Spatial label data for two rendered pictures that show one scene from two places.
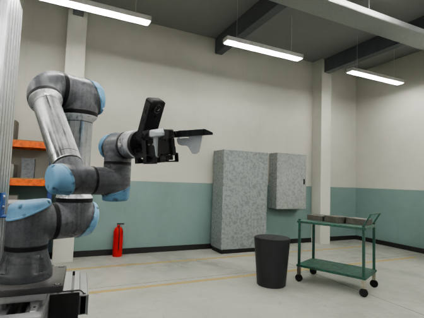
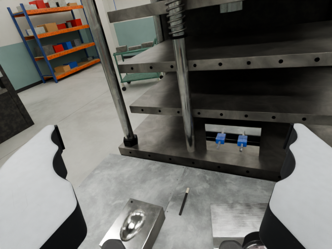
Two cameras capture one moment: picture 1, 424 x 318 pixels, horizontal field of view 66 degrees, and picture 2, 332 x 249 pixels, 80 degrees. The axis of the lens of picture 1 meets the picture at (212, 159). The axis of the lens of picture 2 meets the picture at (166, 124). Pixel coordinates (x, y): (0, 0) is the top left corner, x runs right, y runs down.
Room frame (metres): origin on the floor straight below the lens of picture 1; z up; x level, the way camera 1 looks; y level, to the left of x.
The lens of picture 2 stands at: (0.78, 0.14, 1.52)
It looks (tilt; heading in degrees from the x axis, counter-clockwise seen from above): 30 degrees down; 234
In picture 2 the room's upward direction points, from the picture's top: 11 degrees counter-clockwise
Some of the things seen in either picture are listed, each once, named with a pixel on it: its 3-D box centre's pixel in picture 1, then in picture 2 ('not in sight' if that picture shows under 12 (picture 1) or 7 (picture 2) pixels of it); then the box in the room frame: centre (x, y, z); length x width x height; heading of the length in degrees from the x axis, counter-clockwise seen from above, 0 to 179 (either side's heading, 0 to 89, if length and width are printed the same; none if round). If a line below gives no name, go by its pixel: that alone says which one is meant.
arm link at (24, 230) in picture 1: (31, 221); not in sight; (1.00, 0.55, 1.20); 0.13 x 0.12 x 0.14; 138
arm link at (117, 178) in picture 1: (111, 181); not in sight; (0.90, 0.28, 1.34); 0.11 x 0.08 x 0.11; 138
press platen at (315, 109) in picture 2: not in sight; (231, 86); (-0.28, -0.56, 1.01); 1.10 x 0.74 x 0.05; 115
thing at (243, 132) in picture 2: not in sight; (237, 116); (-0.19, -0.46, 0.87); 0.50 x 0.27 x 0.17; 25
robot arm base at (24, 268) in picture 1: (25, 260); not in sight; (1.00, 0.55, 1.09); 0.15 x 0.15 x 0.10
